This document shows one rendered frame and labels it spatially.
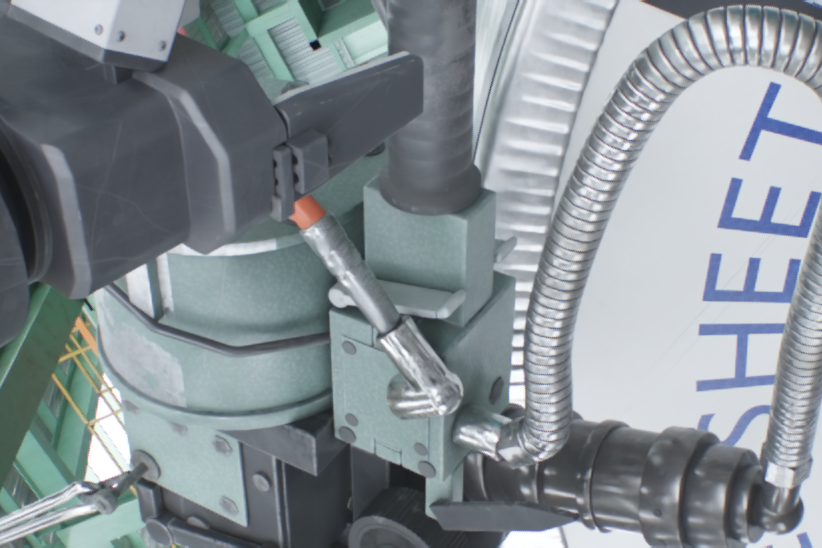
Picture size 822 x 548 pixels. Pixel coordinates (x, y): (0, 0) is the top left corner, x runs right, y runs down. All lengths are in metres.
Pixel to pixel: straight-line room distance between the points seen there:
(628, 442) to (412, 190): 0.19
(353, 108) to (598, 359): 0.42
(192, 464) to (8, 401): 4.62
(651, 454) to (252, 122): 0.32
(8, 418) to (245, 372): 4.67
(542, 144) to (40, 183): 0.41
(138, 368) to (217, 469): 0.08
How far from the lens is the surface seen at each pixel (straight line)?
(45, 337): 5.74
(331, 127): 0.39
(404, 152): 0.53
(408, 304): 0.55
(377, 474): 0.70
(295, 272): 0.57
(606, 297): 0.77
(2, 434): 5.18
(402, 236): 0.55
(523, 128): 0.72
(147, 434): 0.70
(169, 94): 0.37
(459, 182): 0.53
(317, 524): 0.71
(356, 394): 0.59
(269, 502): 0.67
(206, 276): 0.56
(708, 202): 0.76
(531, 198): 0.74
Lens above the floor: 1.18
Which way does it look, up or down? 11 degrees up
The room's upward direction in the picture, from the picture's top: 113 degrees counter-clockwise
